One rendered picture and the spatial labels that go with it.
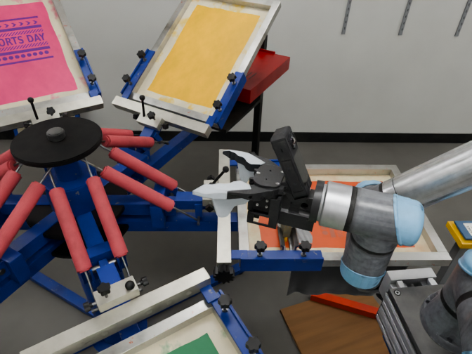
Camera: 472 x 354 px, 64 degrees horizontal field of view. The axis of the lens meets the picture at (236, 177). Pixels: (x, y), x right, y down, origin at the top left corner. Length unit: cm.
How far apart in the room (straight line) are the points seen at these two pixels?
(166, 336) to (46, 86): 149
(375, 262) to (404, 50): 313
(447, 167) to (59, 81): 195
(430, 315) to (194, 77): 155
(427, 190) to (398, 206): 12
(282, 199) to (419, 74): 330
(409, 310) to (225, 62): 149
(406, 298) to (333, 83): 276
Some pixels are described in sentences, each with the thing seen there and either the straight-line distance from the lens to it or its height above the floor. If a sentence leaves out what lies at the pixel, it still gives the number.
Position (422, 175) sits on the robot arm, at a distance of 73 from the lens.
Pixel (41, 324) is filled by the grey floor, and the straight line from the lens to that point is 262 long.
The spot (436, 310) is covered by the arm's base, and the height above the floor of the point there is 132.
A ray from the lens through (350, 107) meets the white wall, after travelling 378.
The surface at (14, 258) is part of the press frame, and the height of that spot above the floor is 105.
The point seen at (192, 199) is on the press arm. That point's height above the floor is 104.
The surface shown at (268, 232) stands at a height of 95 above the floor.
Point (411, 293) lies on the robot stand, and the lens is 109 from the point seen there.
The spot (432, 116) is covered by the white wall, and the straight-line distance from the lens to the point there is 415.
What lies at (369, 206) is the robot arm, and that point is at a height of 169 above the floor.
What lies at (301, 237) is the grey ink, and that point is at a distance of 153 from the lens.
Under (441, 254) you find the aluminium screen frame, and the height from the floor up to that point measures 99.
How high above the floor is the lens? 207
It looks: 39 degrees down
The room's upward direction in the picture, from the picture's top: 2 degrees clockwise
